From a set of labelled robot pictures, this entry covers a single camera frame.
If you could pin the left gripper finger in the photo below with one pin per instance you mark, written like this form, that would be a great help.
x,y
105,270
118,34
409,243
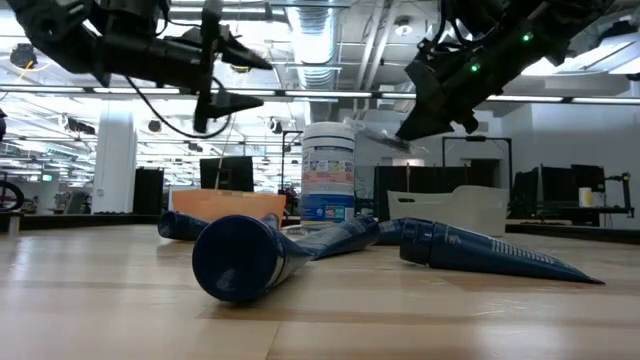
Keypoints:
x,y
242,54
232,104

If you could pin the clear plastic bag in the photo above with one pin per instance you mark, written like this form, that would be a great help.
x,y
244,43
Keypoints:
x,y
380,135

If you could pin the dark blue toiletry tube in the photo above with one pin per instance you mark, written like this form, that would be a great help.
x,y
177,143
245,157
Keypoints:
x,y
235,260
180,226
391,232
345,237
465,250

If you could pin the clear plastic wrapper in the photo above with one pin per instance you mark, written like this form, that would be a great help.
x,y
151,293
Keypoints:
x,y
300,230

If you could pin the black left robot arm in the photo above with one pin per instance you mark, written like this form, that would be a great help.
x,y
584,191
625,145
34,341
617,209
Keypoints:
x,y
50,25

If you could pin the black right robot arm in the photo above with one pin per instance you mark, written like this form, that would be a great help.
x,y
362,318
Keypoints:
x,y
565,20

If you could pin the black partition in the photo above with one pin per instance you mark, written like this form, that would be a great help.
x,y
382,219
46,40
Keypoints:
x,y
425,177

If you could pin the black monitor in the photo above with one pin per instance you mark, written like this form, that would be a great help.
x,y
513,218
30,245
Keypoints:
x,y
227,175

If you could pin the grey plastic bin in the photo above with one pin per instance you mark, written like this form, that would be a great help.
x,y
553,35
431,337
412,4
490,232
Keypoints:
x,y
460,207

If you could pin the long ceiling light bar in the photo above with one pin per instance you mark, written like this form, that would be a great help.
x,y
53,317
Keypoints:
x,y
320,93

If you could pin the orange plastic bin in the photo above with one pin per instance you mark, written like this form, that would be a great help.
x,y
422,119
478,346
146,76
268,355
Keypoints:
x,y
235,205

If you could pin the black monitors row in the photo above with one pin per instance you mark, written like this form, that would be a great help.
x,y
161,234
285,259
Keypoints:
x,y
555,182

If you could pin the white pillar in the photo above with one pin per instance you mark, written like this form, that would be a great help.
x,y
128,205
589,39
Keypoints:
x,y
115,160

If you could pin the white wipes canister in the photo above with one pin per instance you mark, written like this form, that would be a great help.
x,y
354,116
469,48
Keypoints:
x,y
327,170

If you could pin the black cabinet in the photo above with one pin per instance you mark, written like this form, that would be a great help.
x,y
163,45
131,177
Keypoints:
x,y
148,192

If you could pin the white roll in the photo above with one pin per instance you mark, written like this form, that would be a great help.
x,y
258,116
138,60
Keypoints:
x,y
585,197

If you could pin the black desk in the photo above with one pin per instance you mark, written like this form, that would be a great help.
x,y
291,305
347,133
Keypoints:
x,y
595,211

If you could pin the black clamp stand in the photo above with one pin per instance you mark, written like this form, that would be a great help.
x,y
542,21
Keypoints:
x,y
626,192

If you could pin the black wheel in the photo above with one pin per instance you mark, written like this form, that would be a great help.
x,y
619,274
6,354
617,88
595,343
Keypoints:
x,y
17,195

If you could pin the black frame stand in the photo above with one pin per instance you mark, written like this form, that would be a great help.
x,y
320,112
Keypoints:
x,y
495,138

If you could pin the ribbed silver ventilation duct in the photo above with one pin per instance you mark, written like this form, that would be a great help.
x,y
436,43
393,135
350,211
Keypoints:
x,y
315,45

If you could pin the black ceiling camera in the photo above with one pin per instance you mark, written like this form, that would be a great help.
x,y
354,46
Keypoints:
x,y
23,56

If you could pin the black aluminium table frame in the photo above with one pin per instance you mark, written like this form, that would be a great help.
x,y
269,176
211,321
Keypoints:
x,y
90,221

